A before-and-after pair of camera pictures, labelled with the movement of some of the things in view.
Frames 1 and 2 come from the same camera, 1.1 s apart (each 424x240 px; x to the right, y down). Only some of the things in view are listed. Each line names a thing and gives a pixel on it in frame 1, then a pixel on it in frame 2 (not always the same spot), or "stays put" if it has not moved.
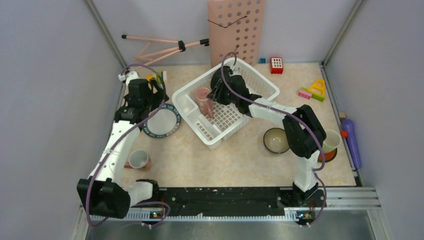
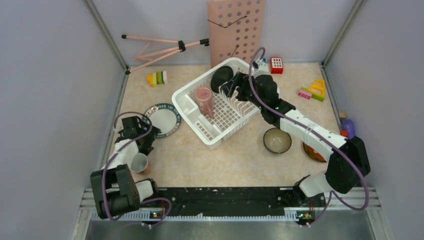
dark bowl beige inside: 275,140 stays put
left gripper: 158,95 -> 146,147
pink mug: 204,102 stays put
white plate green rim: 163,123 stays put
